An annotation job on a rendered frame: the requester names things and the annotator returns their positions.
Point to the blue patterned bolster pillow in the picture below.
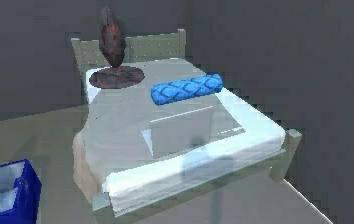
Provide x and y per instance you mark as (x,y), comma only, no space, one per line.
(187,89)

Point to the grey bed with white sheets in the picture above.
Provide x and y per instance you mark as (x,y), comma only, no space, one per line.
(125,140)

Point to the blue open box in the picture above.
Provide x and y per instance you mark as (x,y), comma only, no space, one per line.
(26,190)

